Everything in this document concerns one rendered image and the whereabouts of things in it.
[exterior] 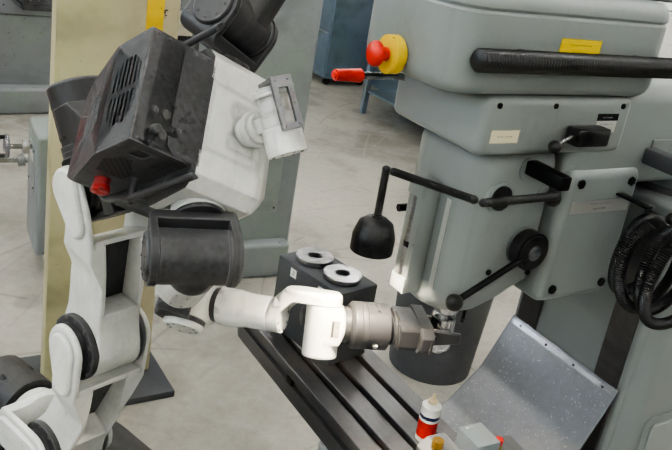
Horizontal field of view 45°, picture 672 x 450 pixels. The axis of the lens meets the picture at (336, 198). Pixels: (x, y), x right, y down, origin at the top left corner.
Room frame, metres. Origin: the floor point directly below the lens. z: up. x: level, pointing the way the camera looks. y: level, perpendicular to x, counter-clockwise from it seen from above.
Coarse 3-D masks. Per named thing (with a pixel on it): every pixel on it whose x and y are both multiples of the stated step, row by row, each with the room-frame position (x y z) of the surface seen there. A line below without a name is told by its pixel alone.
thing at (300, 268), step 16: (288, 256) 1.77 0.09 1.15; (304, 256) 1.76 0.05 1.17; (320, 256) 1.78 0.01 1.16; (288, 272) 1.74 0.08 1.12; (304, 272) 1.71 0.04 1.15; (320, 272) 1.71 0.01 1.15; (336, 272) 1.71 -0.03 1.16; (352, 272) 1.71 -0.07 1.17; (320, 288) 1.66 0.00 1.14; (336, 288) 1.65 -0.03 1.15; (352, 288) 1.66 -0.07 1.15; (368, 288) 1.68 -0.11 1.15; (304, 304) 1.69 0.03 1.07; (288, 320) 1.73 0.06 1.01; (352, 352) 1.67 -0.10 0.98
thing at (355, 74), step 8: (336, 72) 1.32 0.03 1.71; (344, 72) 1.32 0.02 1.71; (352, 72) 1.33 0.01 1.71; (360, 72) 1.34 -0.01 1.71; (368, 72) 1.35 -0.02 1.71; (376, 72) 1.36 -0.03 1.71; (336, 80) 1.32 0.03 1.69; (344, 80) 1.32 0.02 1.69; (352, 80) 1.33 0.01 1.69; (360, 80) 1.34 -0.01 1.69
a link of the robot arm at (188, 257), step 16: (160, 240) 1.13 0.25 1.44; (176, 240) 1.14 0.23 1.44; (192, 240) 1.15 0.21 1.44; (208, 240) 1.16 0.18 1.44; (224, 240) 1.17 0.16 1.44; (160, 256) 1.11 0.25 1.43; (176, 256) 1.12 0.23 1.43; (192, 256) 1.13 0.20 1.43; (208, 256) 1.14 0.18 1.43; (224, 256) 1.15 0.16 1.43; (160, 272) 1.11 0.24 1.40; (176, 272) 1.12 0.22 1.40; (192, 272) 1.13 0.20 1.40; (208, 272) 1.14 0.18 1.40; (224, 272) 1.14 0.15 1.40; (176, 288) 1.20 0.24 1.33; (192, 288) 1.17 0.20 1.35; (208, 288) 1.19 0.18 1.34
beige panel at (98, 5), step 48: (96, 0) 2.70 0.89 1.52; (144, 0) 2.79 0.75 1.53; (96, 48) 2.70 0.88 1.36; (48, 144) 2.67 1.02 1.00; (48, 192) 2.65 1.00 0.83; (48, 240) 2.63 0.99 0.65; (48, 288) 2.63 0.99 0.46; (144, 288) 2.84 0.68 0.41; (48, 336) 2.64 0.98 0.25; (144, 384) 2.76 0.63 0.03
